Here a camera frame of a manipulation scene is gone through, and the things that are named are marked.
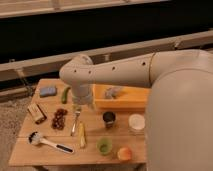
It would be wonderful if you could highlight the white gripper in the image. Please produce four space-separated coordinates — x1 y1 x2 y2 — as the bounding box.
72 94 93 106

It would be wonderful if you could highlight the brown white eraser block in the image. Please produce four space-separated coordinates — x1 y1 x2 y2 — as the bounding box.
27 103 47 124

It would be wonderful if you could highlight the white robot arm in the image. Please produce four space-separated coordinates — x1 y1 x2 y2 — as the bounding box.
59 49 213 171

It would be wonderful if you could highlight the dark metal cup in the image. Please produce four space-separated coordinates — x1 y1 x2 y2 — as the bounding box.
103 111 116 128

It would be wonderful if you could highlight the green plastic cup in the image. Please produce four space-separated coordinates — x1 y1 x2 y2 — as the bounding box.
96 137 112 155

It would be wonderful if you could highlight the green chili pepper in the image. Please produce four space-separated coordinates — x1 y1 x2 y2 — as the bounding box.
61 87 71 104

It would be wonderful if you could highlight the grey crumpled object in bin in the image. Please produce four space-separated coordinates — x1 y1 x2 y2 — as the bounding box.
105 87 122 99

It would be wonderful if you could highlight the bunch of dark grapes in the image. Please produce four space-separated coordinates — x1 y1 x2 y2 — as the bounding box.
51 108 67 130

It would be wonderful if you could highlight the blue sponge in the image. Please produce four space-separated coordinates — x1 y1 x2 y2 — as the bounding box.
39 86 57 97

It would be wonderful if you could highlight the yellow corn cob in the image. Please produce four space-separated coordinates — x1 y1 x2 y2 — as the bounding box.
78 122 86 148

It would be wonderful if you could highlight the yellow plastic bin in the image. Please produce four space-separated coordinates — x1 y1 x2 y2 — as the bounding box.
93 84 149 109

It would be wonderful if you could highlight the white round container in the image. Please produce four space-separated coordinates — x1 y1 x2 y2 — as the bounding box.
128 114 145 133

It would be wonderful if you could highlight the white dish brush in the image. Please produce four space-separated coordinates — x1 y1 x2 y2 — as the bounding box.
28 132 74 154

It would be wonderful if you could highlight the orange peach fruit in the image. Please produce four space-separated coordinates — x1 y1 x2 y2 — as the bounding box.
117 147 132 161

